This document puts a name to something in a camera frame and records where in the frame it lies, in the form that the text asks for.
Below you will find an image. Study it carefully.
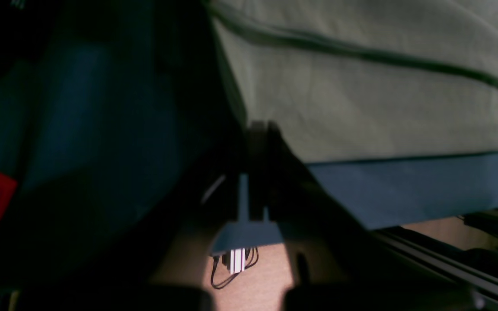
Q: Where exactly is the sage green T-shirt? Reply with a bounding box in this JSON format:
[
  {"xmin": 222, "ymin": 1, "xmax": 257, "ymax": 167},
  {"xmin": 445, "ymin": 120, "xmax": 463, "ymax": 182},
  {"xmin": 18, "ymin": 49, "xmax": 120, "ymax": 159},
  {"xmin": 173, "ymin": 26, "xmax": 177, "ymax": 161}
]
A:
[{"xmin": 203, "ymin": 0, "xmax": 498, "ymax": 162}]

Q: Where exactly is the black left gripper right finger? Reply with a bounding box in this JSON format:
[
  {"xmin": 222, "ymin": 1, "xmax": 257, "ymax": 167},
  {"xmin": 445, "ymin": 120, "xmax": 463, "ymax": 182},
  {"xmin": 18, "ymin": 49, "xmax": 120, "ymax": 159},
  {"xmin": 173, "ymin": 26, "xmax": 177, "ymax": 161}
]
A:
[{"xmin": 248, "ymin": 121, "xmax": 448, "ymax": 303}]

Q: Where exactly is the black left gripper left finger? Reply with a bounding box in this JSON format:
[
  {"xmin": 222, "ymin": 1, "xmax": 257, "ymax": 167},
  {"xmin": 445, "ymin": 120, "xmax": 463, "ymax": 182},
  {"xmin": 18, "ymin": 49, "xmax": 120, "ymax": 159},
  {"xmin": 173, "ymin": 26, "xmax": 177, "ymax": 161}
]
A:
[{"xmin": 0, "ymin": 130, "xmax": 247, "ymax": 303}]

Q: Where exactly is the white power strip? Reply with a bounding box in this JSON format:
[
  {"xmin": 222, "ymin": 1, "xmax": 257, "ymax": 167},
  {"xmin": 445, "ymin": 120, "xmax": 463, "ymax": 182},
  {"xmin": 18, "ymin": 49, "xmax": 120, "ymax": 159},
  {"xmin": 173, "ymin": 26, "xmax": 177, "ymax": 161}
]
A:
[{"xmin": 227, "ymin": 248, "xmax": 247, "ymax": 275}]

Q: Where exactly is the aluminium frame rail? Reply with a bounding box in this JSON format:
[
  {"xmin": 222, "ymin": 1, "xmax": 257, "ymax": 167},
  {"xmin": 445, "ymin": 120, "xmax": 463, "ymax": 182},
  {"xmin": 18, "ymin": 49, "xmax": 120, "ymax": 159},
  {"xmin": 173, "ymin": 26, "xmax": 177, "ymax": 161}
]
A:
[{"xmin": 375, "ymin": 209, "xmax": 498, "ymax": 311}]

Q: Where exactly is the blue table cloth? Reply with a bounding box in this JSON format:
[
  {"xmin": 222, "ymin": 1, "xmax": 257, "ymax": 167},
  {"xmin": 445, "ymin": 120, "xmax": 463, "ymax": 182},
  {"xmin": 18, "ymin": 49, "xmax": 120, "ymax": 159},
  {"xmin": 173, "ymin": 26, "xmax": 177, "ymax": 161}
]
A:
[{"xmin": 0, "ymin": 0, "xmax": 498, "ymax": 255}]

